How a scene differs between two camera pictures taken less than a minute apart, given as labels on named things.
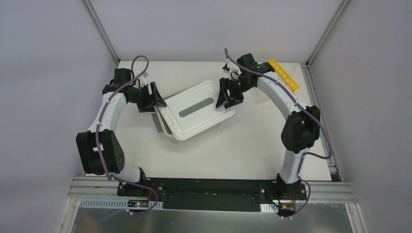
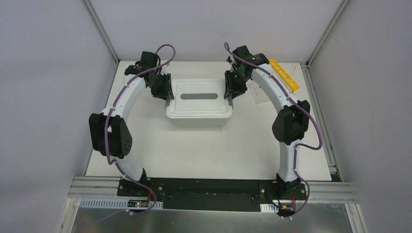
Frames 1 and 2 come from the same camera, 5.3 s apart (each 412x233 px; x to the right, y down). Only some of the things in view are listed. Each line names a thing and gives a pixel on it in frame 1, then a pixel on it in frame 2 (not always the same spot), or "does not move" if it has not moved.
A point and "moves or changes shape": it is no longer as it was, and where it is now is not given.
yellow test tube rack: [283, 75] does not move
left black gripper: [147, 97] -> [163, 86]
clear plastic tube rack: [256, 99] does not move
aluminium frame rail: [93, 187] does not move
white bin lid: [193, 110] moves or changes shape
